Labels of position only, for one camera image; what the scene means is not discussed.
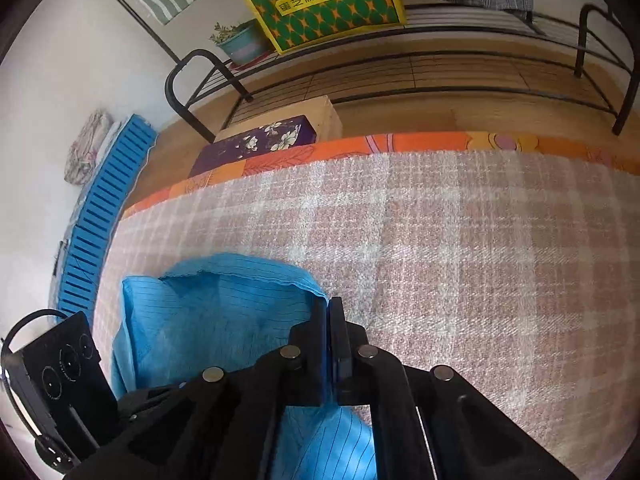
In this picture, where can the orange floral bed sheet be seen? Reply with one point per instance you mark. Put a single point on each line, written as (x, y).
(425, 141)

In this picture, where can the potted plant in teal pot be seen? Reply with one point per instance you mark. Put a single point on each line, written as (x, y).
(245, 42)

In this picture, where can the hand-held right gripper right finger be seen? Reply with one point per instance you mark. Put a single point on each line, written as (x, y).
(342, 360)

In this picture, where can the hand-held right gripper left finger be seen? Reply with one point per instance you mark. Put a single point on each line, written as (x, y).
(320, 360)

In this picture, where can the light blue striped shirt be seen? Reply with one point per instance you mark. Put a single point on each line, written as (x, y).
(200, 320)

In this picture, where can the purple floral box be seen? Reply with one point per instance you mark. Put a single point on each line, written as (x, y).
(250, 142)

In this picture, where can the yellow green gift box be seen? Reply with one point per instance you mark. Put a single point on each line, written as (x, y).
(325, 0)

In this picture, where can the plain wooden box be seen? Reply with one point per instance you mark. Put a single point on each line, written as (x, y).
(320, 112)

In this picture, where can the pink plaid blanket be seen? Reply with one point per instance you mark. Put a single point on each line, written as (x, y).
(450, 260)

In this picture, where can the floral folded quilt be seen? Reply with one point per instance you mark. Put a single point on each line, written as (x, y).
(87, 150)

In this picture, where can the black metal clothes rack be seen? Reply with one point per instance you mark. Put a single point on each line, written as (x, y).
(450, 70)

